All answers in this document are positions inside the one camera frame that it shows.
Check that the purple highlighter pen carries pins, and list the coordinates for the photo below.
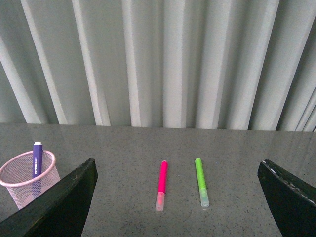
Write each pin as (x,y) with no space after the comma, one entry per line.
(36,170)

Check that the pink highlighter pen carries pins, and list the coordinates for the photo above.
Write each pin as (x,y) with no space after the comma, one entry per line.
(161,186)

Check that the grey pleated curtain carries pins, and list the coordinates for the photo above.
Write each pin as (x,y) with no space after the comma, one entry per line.
(213,64)

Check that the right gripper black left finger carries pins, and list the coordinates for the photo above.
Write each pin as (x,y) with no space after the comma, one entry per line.
(61,211)

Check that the green highlighter pen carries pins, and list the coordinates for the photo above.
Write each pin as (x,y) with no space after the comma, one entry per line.
(204,200)

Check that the pink mesh pen cup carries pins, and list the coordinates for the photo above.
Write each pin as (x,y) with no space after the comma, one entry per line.
(16,176)

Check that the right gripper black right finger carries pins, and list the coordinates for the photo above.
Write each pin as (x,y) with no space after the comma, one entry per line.
(291,200)

